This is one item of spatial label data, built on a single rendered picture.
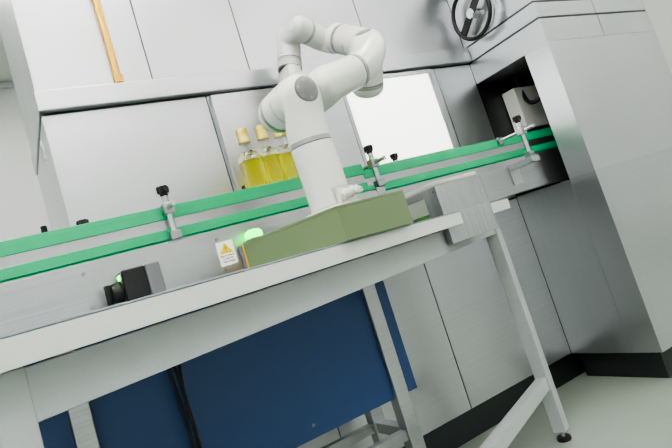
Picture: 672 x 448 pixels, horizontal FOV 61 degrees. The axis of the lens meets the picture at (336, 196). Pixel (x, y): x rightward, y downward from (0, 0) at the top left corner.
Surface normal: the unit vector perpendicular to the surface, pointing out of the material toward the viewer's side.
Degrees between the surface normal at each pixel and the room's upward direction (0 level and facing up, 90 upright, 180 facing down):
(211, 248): 90
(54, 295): 90
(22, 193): 90
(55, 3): 90
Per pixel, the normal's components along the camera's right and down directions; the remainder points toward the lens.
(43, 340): 0.76, -0.31
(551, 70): -0.83, 0.21
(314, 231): -0.57, 0.09
